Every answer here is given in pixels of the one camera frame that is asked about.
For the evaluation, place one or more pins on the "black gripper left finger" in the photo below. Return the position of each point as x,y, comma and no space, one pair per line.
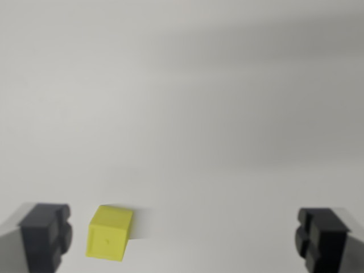
39,239

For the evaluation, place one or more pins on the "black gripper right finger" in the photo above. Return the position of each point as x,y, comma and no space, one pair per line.
327,241

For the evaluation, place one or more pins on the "yellow cube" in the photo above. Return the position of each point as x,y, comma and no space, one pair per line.
109,236

